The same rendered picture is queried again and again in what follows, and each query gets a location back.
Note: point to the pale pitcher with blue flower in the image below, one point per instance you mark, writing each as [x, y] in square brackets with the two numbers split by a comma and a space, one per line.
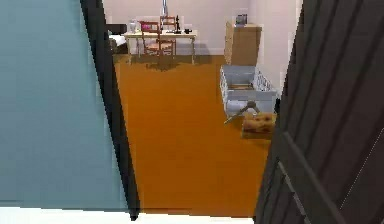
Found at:
[133, 26]

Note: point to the grey baseball bat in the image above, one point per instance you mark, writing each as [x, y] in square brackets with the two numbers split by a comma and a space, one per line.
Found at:
[240, 111]

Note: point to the brown wooden chair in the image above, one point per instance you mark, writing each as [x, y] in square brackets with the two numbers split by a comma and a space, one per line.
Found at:
[154, 38]
[168, 22]

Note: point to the tan wooden cupboard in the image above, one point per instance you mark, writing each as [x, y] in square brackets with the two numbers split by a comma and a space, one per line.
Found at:
[242, 45]

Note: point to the pale wooden table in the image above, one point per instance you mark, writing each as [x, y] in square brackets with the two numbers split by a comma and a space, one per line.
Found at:
[160, 34]

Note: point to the black statuette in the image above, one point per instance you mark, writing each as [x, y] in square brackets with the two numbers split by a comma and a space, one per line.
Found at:
[178, 25]

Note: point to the dark grey box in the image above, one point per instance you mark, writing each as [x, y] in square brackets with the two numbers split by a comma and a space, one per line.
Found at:
[241, 19]

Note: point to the dark bed with white sheet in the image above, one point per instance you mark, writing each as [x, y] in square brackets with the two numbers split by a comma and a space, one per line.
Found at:
[116, 38]

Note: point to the grey floor lamp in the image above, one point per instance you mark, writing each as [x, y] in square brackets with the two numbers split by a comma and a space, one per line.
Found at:
[164, 8]

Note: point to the dark brown room door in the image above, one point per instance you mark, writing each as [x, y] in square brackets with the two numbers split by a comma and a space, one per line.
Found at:
[333, 133]

